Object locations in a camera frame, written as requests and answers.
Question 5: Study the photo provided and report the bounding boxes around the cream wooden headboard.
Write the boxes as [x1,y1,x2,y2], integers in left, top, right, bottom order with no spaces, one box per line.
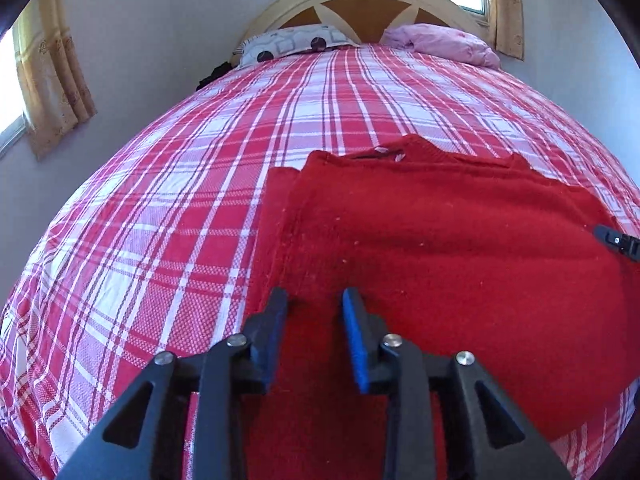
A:
[235,0,488,56]

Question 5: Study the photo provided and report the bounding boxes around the red knitted sweater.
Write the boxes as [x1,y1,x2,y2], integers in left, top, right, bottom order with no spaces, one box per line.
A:
[250,134,640,480]

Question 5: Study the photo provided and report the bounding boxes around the grey geometric patterned pillow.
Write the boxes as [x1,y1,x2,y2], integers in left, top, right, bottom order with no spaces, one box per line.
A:
[235,24,358,68]

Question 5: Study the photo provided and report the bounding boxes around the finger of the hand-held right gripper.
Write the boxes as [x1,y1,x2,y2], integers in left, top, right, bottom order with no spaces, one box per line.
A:
[592,225,640,262]

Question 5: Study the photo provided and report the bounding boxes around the red plaid bed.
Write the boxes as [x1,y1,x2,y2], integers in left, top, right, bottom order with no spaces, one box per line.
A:
[0,42,640,480]

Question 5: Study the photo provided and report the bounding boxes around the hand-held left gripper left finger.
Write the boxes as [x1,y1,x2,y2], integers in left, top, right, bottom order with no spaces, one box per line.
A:
[57,287,291,480]

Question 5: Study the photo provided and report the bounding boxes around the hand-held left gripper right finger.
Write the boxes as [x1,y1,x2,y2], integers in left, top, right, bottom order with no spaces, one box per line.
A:
[341,287,573,480]

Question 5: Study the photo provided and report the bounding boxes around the dark cloth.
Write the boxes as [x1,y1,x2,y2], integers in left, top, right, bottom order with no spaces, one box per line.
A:
[196,60,236,92]

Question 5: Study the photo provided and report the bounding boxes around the pink pillow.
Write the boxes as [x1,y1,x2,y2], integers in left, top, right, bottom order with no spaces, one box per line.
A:
[381,24,501,71]

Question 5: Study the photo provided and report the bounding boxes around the beige curtain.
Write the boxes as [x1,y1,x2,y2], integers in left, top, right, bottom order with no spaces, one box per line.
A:
[12,0,97,161]
[487,0,525,61]

